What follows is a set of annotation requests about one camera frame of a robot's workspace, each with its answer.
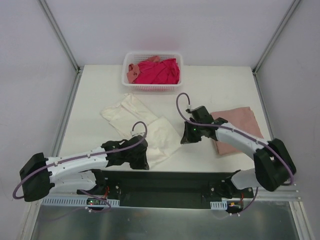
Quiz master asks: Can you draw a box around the cream white t shirt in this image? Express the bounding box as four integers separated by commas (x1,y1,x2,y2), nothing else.
100,93,181,170

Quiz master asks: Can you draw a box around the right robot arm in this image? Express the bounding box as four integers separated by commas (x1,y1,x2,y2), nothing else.
180,106,297,199

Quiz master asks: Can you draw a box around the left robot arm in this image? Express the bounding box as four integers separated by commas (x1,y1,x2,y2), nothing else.
13,135,150,202

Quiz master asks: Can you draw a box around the folded pink t shirt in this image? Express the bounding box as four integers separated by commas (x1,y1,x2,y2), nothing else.
210,106,264,156

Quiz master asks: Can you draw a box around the red t shirt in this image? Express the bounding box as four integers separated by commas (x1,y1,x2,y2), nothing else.
133,58,180,85

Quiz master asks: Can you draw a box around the salmon t shirt in basket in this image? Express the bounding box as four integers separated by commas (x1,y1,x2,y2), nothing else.
126,55,161,84

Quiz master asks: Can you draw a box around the white plastic laundry basket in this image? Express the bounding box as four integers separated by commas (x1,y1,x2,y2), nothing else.
121,51,184,92

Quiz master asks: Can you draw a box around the right white cable duct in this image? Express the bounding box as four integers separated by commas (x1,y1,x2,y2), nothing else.
210,200,228,211

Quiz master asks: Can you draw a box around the white cable duct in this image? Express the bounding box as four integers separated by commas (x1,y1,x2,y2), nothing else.
42,196,106,208
210,200,228,211

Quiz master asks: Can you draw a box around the left white cable duct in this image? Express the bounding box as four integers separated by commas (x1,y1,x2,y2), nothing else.
42,196,106,208

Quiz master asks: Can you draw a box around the aluminium rail front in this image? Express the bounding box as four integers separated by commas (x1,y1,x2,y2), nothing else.
256,183,302,202

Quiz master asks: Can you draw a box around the right aluminium frame post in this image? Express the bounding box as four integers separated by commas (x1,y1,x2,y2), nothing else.
252,0,303,76

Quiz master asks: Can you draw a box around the aluminium frame post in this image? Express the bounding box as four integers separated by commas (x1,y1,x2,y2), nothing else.
37,0,81,74
252,0,303,76

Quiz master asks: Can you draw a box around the left aluminium frame post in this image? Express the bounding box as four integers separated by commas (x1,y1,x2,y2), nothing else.
37,0,81,74

